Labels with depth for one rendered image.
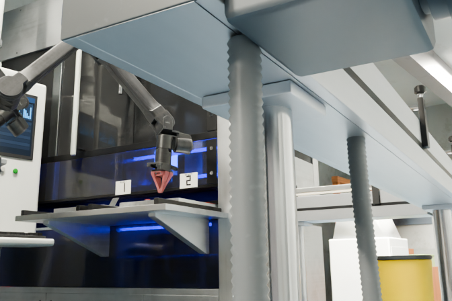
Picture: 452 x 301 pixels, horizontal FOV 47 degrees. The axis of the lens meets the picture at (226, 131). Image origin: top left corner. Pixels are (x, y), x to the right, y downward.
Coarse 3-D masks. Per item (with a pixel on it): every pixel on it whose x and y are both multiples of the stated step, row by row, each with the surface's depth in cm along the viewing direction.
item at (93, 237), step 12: (60, 228) 201; (72, 228) 206; (84, 228) 212; (96, 228) 218; (108, 228) 224; (72, 240) 208; (84, 240) 211; (96, 240) 217; (108, 240) 223; (96, 252) 217; (108, 252) 222
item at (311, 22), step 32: (256, 0) 30; (288, 0) 29; (320, 0) 29; (352, 0) 29; (384, 0) 29; (416, 0) 30; (448, 0) 29; (256, 32) 33; (288, 32) 33; (320, 32) 33; (352, 32) 33; (384, 32) 33; (416, 32) 33; (288, 64) 38; (320, 64) 38; (352, 64) 38
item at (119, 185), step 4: (128, 180) 225; (116, 184) 228; (120, 184) 227; (128, 184) 225; (116, 188) 228; (120, 188) 226; (128, 188) 224; (116, 192) 227; (120, 192) 226; (124, 192) 225; (128, 192) 224
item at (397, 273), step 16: (384, 256) 432; (400, 256) 423; (416, 256) 421; (384, 272) 431; (400, 272) 421; (416, 272) 419; (384, 288) 430; (400, 288) 419; (416, 288) 416; (432, 288) 426
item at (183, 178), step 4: (196, 172) 209; (180, 176) 212; (184, 176) 211; (192, 176) 209; (196, 176) 208; (180, 180) 212; (184, 180) 211; (192, 180) 209; (196, 180) 208; (180, 184) 211; (184, 184) 210; (192, 184) 208; (196, 184) 207; (180, 188) 211
